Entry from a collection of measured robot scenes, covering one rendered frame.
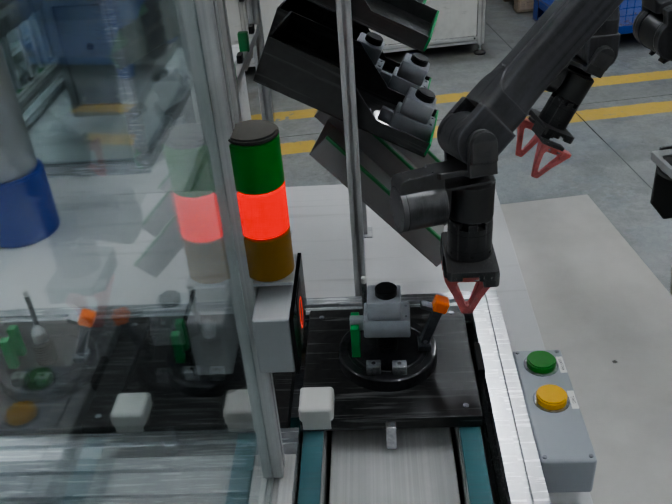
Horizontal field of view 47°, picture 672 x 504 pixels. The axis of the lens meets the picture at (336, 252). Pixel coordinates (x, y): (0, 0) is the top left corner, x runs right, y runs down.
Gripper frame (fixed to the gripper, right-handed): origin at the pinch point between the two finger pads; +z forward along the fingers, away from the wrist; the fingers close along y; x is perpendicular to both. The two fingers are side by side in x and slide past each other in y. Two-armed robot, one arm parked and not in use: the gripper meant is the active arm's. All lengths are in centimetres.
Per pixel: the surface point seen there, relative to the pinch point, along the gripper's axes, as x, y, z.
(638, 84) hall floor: 141, -346, 100
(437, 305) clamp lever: -4.1, 0.7, -1.0
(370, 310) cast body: -13.1, 1.9, -1.4
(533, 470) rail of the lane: 6.1, 19.8, 10.1
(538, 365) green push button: 9.9, 2.4, 8.6
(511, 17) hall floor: 92, -491, 99
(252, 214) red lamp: -23.6, 21.5, -27.7
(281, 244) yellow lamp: -21.2, 20.8, -23.8
